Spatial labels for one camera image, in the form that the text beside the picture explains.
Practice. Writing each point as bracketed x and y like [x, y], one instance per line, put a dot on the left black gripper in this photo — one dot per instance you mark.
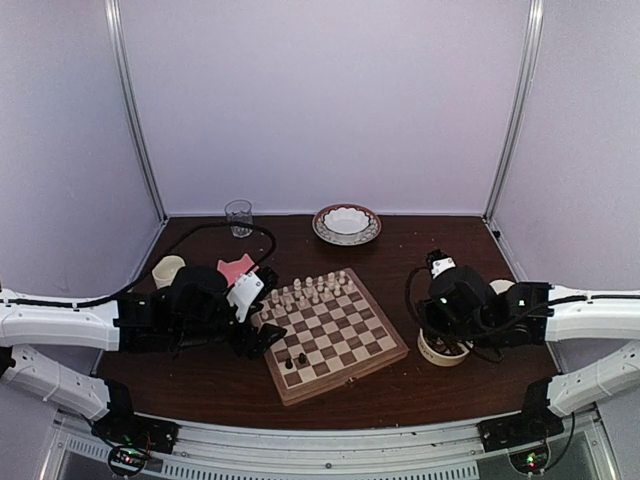
[254, 348]

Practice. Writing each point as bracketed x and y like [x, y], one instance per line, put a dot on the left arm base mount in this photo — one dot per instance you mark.
[123, 426]

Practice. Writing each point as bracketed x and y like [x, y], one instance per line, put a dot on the aluminium frame post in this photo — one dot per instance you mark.
[527, 69]
[118, 42]

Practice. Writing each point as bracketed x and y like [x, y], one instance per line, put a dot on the right aluminium frame post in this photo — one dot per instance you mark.
[527, 69]

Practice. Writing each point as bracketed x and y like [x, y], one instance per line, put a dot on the pink cat-ear bowl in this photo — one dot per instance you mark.
[233, 270]

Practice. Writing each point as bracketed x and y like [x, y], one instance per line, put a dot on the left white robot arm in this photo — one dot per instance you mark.
[129, 322]

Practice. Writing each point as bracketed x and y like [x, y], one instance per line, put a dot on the wooden chess board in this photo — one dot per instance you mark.
[343, 332]

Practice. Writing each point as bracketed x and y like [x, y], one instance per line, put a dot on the cream cat-ear bowl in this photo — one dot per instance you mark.
[441, 353]

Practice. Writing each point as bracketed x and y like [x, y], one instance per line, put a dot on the white scalloped bowl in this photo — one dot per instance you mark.
[346, 221]

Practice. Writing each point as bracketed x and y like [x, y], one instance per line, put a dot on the small white cup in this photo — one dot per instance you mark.
[501, 286]

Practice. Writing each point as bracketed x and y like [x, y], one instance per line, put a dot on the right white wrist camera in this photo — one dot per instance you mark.
[439, 262]

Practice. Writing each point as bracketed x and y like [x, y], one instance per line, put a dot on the patterned ceramic plate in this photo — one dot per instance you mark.
[361, 238]

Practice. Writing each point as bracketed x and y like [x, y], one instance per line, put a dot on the left aluminium frame post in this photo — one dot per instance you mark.
[118, 42]

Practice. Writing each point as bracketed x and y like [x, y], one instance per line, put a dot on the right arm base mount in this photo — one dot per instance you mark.
[534, 422]

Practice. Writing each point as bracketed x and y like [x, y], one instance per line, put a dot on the clear drinking glass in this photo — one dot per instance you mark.
[239, 215]

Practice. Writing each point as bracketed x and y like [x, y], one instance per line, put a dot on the white chess piece tall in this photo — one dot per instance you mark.
[298, 293]

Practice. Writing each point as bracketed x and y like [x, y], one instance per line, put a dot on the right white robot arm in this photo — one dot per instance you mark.
[537, 313]

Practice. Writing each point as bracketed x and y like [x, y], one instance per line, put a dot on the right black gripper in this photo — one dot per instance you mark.
[427, 314]

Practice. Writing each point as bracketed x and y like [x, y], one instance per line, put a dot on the cream ceramic mug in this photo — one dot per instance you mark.
[165, 271]

